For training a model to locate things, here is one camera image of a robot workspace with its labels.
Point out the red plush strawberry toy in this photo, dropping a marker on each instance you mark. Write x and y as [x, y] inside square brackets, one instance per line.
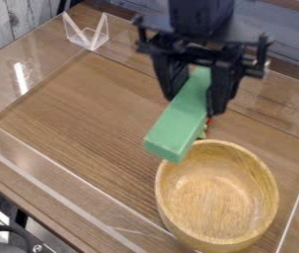
[202, 133]

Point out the black table frame bracket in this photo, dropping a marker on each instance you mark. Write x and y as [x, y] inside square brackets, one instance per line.
[16, 240]

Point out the green rectangular block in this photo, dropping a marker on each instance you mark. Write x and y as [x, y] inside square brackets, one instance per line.
[182, 119]

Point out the clear acrylic tray wall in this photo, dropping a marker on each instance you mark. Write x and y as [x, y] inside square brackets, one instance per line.
[90, 219]

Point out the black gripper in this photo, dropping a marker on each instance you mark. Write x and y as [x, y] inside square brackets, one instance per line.
[199, 32]

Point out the brown wooden bowl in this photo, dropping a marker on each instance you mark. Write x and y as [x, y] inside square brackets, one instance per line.
[218, 197]

